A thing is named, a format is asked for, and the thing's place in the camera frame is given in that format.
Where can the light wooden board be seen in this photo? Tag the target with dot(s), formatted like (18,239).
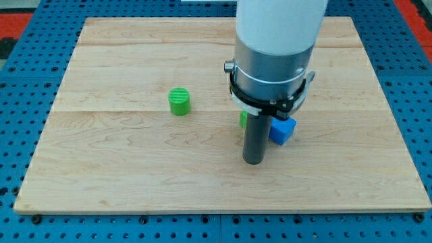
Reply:
(111,145)

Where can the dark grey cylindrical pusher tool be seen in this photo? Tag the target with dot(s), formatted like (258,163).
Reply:
(256,137)

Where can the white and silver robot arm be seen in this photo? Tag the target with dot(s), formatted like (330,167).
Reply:
(274,42)

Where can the green star block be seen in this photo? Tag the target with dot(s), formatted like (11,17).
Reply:
(243,119)

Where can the blue cube block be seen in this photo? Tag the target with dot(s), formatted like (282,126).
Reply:
(281,131)

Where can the green cylinder block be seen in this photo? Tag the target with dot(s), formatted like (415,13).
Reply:
(179,101)

